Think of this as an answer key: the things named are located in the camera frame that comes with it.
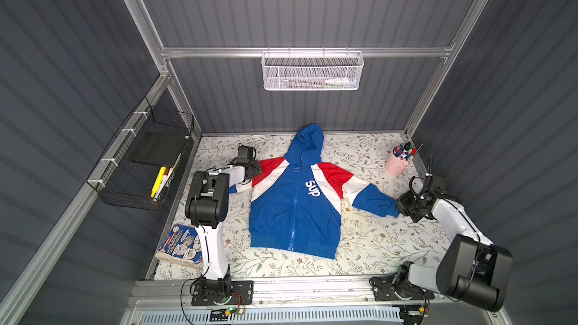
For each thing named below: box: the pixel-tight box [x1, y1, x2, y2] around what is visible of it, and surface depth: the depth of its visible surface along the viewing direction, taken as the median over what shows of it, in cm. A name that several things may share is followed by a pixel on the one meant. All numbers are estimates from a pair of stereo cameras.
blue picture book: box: [155, 224, 204, 270], surface depth 82 cm
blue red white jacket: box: [228, 123, 400, 261], surface depth 94 cm
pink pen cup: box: [385, 142, 424, 177], surface depth 98 cm
